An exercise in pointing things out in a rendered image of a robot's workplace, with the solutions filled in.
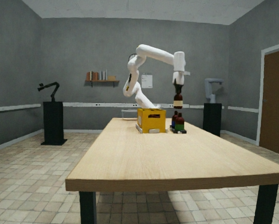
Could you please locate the yellow crate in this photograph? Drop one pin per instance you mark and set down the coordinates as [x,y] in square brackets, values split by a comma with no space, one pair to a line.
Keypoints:
[146,123]

